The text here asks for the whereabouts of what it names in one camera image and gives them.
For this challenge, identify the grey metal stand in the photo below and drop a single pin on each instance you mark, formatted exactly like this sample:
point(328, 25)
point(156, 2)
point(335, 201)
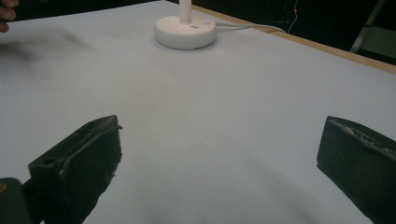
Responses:
point(372, 34)

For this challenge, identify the white round lamp base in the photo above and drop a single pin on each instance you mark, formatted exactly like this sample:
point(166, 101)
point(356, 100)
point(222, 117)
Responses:
point(185, 30)

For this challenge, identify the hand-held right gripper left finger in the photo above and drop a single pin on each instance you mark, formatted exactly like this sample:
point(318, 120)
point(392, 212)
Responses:
point(79, 168)

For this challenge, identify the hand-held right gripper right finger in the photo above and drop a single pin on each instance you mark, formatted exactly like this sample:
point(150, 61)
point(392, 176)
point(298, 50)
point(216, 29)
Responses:
point(358, 161)

